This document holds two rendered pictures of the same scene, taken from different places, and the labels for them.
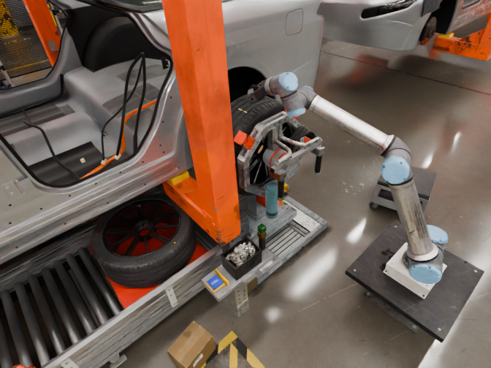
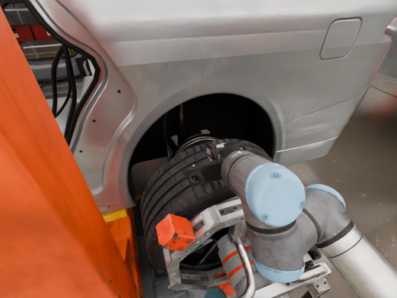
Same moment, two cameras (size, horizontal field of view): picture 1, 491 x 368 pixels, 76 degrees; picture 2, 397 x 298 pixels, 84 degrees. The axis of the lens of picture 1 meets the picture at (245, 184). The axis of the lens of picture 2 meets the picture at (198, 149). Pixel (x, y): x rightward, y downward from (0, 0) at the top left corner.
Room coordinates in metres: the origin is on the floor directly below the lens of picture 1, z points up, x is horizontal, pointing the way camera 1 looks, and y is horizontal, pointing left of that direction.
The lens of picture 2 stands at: (1.21, -0.20, 1.71)
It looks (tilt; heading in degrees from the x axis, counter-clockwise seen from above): 40 degrees down; 21
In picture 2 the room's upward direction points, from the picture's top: straight up
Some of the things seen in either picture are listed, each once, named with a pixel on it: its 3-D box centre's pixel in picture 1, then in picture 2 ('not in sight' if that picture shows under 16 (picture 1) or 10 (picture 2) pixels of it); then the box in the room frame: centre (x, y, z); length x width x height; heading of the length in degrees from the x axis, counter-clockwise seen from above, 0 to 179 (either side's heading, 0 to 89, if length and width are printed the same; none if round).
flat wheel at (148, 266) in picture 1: (146, 236); not in sight; (1.44, 0.70, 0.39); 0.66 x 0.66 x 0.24
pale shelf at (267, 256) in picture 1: (238, 268); not in sight; (1.10, 0.07, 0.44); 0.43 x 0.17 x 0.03; 129
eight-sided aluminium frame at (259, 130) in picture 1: (272, 156); (234, 246); (1.65, -0.19, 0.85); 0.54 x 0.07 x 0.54; 129
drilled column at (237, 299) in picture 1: (237, 291); not in sight; (1.08, 0.10, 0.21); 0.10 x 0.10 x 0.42; 39
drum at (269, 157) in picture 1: (280, 161); (243, 265); (1.59, -0.23, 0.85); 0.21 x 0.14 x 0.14; 39
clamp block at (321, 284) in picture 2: (316, 148); (312, 278); (1.60, -0.45, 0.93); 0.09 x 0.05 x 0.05; 39
